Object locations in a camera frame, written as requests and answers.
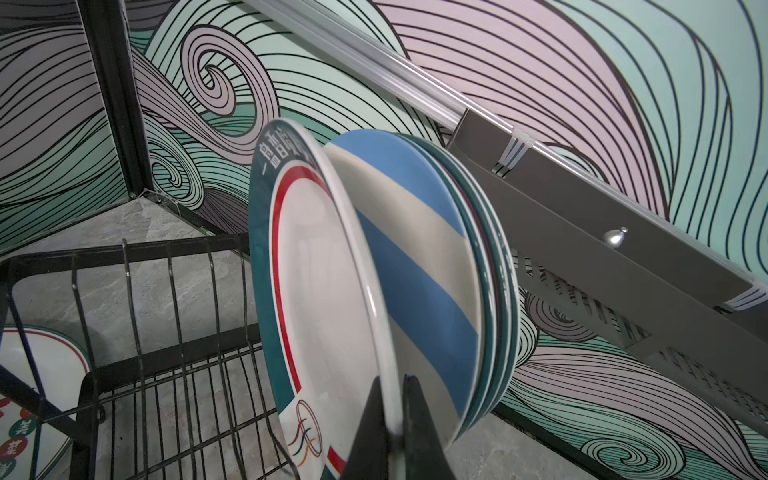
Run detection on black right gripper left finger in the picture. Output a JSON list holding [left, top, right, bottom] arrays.
[[340, 377, 389, 480]]

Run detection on aluminium wall rail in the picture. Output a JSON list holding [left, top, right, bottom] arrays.
[[248, 1, 767, 285]]

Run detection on white plate green red rim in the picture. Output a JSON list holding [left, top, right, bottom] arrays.
[[248, 118, 406, 479]]

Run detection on black corner frame post left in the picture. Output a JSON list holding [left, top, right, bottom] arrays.
[[76, 0, 152, 198]]

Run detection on black wire dish rack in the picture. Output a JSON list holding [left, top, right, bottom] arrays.
[[1, 234, 297, 479]]

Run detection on blue striped plate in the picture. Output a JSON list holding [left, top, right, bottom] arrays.
[[324, 129, 483, 447]]

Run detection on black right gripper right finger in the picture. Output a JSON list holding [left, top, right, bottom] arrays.
[[403, 375, 456, 480]]

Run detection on white plate red Chinese characters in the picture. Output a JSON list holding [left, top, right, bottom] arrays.
[[1, 325, 91, 479]]

